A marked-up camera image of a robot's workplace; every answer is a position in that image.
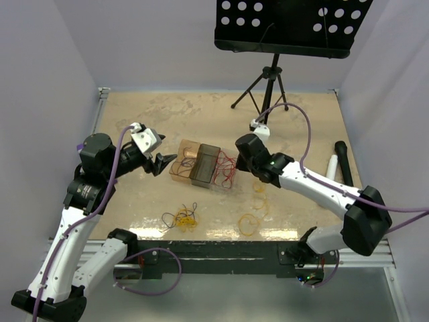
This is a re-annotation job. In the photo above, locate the purple thin cable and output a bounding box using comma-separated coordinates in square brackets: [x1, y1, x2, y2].
[172, 154, 196, 178]

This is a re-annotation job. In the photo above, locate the yellow red cable ball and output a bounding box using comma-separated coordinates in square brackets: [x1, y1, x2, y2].
[160, 202, 200, 233]

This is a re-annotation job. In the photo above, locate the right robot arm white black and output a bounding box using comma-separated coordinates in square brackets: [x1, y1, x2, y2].
[235, 133, 392, 266]

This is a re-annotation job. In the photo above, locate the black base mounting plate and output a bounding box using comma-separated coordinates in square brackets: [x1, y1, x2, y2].
[99, 239, 338, 282]

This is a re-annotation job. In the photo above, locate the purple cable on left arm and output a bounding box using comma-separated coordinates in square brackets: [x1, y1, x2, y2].
[32, 124, 183, 322]

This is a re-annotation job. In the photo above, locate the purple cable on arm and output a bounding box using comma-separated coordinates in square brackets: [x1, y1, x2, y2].
[254, 102, 429, 289]
[32, 124, 183, 322]

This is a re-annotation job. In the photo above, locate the grey transparent bin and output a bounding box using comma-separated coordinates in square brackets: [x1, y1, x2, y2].
[190, 144, 221, 189]

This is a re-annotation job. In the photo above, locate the black music stand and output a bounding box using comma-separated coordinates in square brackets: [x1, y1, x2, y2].
[214, 1, 371, 131]

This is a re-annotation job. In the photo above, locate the orange transparent bin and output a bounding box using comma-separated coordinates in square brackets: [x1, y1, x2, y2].
[169, 139, 200, 184]

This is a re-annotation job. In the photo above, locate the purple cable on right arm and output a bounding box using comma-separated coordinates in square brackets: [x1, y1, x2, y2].
[254, 102, 429, 289]

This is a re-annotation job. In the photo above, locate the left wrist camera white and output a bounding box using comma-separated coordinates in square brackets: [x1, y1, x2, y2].
[130, 122, 162, 158]

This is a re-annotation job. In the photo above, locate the clear transparent bin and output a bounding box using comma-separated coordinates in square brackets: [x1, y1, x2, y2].
[210, 148, 238, 193]

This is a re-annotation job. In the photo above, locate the red cable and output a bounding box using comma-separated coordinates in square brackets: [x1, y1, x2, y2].
[212, 150, 239, 189]

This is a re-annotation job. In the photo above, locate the black microphone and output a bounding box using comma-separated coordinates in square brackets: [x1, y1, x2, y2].
[334, 141, 354, 186]

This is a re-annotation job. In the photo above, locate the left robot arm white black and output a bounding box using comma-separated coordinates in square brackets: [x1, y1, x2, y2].
[11, 126, 176, 321]

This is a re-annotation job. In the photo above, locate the white microphone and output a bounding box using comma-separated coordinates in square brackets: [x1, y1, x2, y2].
[326, 154, 339, 180]

